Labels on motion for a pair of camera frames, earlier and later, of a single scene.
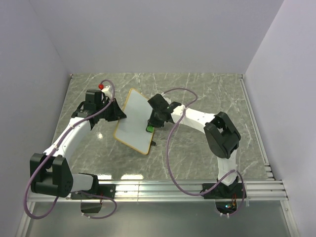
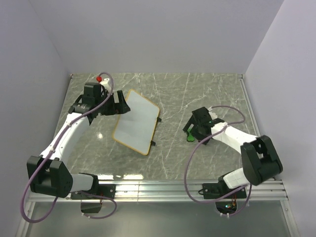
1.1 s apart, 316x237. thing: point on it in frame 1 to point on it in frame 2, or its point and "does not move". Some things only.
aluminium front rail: [148, 191] does not move
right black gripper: [151, 121] to [200, 138]
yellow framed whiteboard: [132, 130] does not move
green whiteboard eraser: [150, 129] to [190, 137]
